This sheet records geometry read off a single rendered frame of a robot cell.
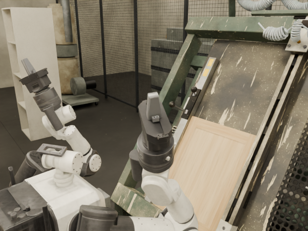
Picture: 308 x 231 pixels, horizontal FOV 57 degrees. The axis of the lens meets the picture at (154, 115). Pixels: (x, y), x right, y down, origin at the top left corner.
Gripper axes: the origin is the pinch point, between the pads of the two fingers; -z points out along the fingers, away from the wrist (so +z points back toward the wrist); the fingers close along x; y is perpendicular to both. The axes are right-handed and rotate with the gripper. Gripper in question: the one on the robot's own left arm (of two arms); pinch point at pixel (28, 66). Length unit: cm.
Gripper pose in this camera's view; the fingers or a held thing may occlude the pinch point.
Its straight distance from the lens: 119.8
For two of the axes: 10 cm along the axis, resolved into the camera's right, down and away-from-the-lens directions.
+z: 4.0, 8.6, 3.1
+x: 8.8, -2.6, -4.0
